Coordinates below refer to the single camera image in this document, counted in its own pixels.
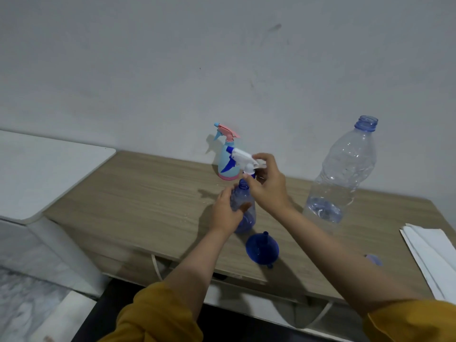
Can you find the person's left hand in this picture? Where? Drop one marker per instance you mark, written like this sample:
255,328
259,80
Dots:
222,215

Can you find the person's right hand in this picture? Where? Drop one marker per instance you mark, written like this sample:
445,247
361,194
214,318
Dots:
272,190

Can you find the person's right thumb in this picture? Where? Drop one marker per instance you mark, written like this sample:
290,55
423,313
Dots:
250,181

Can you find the person's left thumb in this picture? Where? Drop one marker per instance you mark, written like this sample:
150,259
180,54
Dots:
241,209

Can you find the small blue transparent bottle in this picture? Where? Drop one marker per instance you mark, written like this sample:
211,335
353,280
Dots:
245,222

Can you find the white and blue trigger sprayer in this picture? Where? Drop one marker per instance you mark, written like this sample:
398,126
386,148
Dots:
242,158

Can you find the person's left forearm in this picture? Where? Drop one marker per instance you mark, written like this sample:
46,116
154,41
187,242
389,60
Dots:
199,267

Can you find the person's right forearm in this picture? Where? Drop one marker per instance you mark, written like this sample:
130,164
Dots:
342,259

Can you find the light blue pink spray bottle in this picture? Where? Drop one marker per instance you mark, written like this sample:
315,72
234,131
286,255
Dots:
225,163

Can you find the blue plastic funnel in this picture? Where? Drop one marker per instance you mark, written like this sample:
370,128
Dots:
262,250

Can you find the large clear plastic water bottle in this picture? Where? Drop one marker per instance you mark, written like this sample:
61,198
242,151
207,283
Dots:
342,178

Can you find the yellow left sleeve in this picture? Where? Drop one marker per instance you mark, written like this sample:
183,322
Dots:
156,316

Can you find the yellow sleeve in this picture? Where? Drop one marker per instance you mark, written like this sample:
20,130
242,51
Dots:
156,316
413,322

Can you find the blue bottle cap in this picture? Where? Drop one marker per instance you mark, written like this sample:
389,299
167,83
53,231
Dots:
374,260

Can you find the white paper sheets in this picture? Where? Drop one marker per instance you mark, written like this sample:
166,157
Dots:
433,256

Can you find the white side table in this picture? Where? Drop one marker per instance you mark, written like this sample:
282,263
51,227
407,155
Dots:
42,174

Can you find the yellow right sleeve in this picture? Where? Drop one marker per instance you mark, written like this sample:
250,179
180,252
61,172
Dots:
413,322

